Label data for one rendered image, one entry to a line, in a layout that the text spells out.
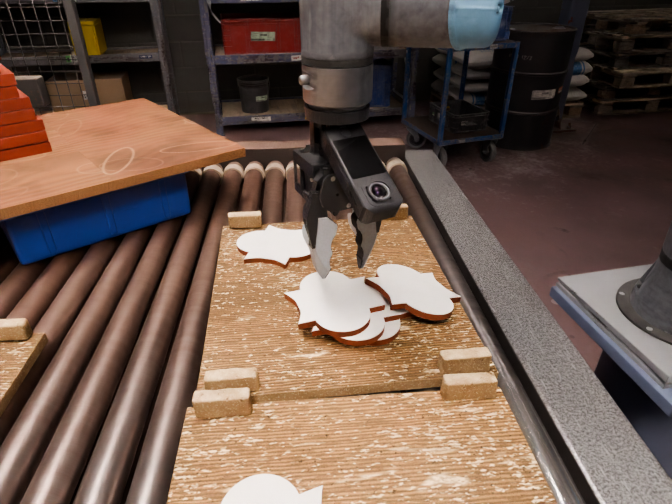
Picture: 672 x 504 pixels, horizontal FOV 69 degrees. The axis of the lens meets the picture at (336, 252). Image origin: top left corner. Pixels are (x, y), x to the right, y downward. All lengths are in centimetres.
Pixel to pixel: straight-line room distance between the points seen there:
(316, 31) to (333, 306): 33
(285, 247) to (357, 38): 40
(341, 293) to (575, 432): 32
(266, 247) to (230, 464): 39
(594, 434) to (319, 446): 30
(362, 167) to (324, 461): 29
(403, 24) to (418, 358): 37
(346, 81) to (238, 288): 36
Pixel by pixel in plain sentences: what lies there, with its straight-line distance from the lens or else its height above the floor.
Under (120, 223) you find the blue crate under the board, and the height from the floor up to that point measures 95.
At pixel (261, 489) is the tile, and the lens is 49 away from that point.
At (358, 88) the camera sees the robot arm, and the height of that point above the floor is 124.
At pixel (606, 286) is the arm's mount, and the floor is 89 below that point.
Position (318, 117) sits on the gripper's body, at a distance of 53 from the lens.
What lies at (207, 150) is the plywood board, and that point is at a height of 104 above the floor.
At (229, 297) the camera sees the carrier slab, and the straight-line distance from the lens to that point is 72.
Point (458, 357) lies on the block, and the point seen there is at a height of 96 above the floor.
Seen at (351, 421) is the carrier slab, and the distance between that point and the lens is 54.
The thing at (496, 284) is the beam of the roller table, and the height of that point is 92.
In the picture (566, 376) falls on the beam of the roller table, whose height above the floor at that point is 91.
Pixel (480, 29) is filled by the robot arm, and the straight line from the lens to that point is 51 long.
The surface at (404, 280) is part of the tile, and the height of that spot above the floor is 96.
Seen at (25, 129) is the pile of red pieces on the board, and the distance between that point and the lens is 106.
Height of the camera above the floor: 135
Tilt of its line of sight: 31 degrees down
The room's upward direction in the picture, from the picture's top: straight up
